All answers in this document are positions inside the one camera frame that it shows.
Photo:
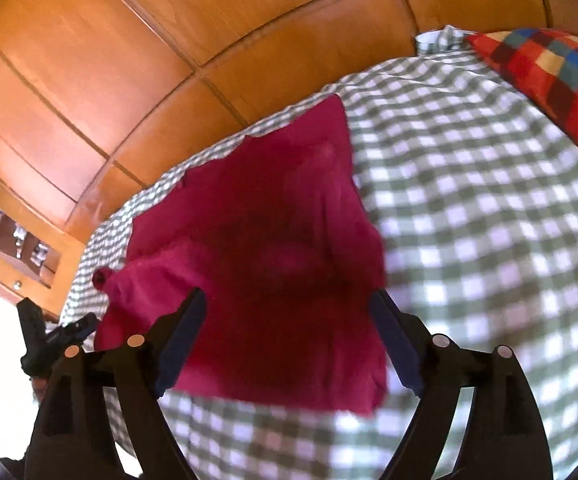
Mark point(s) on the wooden panelled wardrobe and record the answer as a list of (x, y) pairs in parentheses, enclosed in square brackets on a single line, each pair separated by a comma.
[(99, 97)]

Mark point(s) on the red plaid pillow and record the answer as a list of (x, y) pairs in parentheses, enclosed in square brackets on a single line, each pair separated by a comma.
[(541, 63)]

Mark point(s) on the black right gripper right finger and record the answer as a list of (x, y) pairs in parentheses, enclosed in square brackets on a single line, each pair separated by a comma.
[(503, 437)]

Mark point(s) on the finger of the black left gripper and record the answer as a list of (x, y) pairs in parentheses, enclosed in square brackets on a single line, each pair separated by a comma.
[(32, 325), (72, 334)]

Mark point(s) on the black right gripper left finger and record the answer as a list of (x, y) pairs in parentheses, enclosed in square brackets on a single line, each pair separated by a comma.
[(72, 436)]

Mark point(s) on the dark red garment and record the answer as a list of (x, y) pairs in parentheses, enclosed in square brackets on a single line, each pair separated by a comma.
[(276, 236)]

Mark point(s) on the wooden side shelf unit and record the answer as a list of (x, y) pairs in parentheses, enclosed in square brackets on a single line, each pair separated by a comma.
[(37, 259)]

